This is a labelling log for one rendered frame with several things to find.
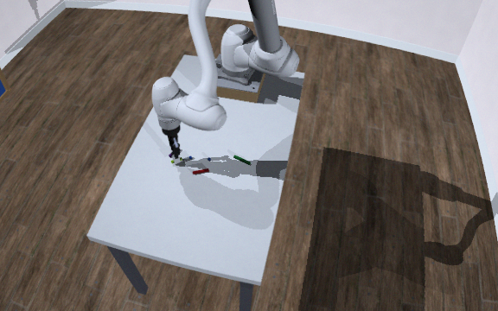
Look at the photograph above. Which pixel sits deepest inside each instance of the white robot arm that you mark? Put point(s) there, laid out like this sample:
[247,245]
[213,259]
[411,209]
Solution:
[240,58]

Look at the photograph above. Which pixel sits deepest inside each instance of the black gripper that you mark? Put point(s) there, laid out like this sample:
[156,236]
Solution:
[173,143]

